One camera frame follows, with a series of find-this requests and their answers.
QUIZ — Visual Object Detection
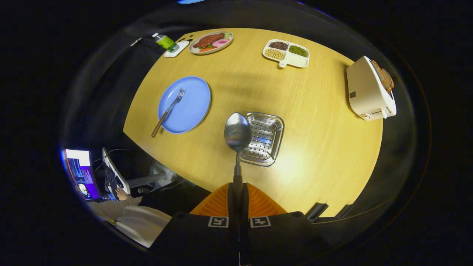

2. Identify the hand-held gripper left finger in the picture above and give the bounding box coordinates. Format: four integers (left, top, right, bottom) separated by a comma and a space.
148, 182, 239, 263

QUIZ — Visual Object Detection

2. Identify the oval plate of meat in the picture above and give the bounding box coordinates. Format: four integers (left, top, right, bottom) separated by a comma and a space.
188, 31, 234, 55

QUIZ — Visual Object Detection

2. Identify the toasted bread slice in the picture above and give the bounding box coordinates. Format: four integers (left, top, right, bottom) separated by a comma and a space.
381, 68, 395, 93
371, 60, 388, 89

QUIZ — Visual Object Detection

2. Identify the blue round plate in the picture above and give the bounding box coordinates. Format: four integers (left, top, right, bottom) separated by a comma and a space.
158, 76, 212, 134

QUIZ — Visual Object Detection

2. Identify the perforated metal tray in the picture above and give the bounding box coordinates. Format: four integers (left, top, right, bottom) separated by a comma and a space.
239, 112, 285, 167

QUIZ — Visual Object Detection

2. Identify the green label drink bottle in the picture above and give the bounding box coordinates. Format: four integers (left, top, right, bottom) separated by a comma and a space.
152, 33, 180, 53

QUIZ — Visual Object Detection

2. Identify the metal spoon with wooden handle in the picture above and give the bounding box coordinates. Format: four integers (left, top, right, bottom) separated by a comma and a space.
224, 112, 252, 198

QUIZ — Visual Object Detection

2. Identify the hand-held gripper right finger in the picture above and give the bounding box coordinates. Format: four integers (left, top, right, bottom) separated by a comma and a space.
239, 182, 332, 263

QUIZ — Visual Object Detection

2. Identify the white toaster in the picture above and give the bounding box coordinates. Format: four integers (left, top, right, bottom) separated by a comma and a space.
346, 55, 397, 121

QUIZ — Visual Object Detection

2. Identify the white-edged laptop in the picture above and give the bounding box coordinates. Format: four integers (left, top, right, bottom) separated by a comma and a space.
102, 148, 130, 200

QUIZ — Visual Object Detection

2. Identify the person's white clothing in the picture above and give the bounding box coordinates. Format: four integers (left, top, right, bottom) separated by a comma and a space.
89, 196, 173, 248

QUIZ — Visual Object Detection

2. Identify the white square coaster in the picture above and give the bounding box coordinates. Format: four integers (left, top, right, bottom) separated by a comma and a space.
164, 41, 190, 58

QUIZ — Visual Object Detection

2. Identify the white divided dish of beans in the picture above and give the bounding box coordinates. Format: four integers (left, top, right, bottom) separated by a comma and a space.
262, 39, 310, 69

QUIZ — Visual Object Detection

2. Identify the computer monitor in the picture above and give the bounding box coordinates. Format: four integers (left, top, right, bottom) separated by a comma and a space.
64, 149, 101, 201

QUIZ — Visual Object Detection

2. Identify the white metal table leg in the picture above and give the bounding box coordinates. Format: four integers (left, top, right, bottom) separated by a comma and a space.
127, 162, 178, 190

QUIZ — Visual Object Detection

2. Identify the metal fork with wooden handle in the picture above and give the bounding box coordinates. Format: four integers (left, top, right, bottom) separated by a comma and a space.
151, 88, 186, 138

